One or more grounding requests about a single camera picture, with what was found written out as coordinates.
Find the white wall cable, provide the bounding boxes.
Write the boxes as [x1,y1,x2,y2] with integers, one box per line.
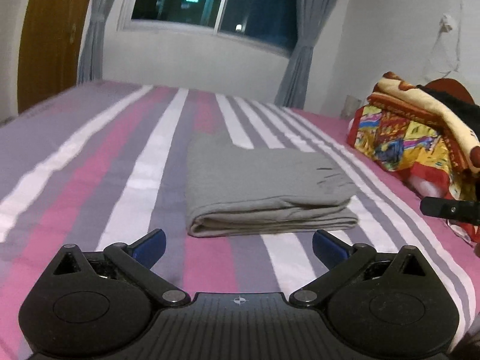
[423,0,466,80]

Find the window with white frame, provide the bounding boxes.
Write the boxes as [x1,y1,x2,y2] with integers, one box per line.
[118,0,298,56]

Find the grey left curtain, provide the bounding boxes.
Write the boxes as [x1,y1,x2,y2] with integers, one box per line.
[77,0,115,84]

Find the grey right curtain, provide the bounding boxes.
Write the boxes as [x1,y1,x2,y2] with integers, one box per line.
[274,0,337,109]

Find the grey sweat pants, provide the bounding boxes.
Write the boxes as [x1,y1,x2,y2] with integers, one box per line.
[185,133,359,238]

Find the brown wooden door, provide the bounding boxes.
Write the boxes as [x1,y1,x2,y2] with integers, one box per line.
[17,0,89,113]

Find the grey curtain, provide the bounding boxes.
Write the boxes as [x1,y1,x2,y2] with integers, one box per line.
[77,0,115,84]
[274,0,337,109]

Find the striped pink purple bed sheet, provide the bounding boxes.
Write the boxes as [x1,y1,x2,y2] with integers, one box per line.
[1,81,479,359]

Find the white pink pillow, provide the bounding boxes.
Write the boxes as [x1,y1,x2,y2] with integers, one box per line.
[407,175,446,198]

